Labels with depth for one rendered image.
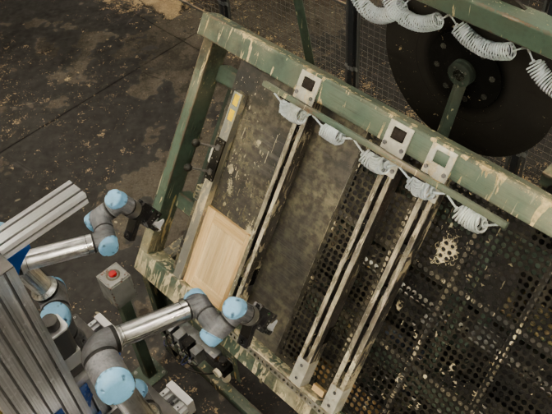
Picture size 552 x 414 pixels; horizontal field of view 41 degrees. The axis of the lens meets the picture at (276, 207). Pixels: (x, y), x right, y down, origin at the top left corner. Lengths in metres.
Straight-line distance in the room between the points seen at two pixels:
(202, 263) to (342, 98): 1.11
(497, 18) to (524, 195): 0.66
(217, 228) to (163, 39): 3.50
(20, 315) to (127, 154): 3.25
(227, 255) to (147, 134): 2.49
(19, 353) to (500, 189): 1.62
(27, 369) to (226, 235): 1.13
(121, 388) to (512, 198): 1.37
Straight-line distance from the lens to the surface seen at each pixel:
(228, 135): 3.18
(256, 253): 3.09
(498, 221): 2.30
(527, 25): 2.68
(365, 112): 2.68
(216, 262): 3.33
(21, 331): 2.43
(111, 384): 2.35
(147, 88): 6.06
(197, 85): 3.29
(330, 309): 2.90
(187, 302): 2.56
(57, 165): 5.59
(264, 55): 2.97
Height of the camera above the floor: 3.66
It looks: 48 degrees down
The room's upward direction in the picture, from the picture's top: 5 degrees counter-clockwise
